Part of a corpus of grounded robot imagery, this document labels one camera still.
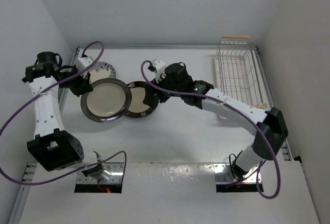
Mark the striped dark rim plate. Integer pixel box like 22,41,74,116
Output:
125,81,157,118

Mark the plain dark rim plate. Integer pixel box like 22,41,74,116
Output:
80,78,132,123

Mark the metal base plate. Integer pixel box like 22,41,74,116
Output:
76,162,124,184
213,162,261,185

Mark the blue floral plate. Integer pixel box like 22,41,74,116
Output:
89,61,117,83

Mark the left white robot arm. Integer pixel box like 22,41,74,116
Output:
22,51,101,177

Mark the metal wire dish rack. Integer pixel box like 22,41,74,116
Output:
214,35,267,109

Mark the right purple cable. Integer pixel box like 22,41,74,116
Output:
140,60,281,199

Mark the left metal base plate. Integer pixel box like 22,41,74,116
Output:
76,162,124,184

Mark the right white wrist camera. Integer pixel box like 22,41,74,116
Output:
148,59,167,83

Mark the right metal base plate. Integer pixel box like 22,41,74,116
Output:
213,162,261,185

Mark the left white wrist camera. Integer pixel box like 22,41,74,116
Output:
75,57,94,72

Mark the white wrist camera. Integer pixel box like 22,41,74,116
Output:
148,59,167,83
75,57,94,72

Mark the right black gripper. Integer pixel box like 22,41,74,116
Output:
144,71,183,108

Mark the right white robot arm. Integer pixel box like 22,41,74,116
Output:
141,60,288,180

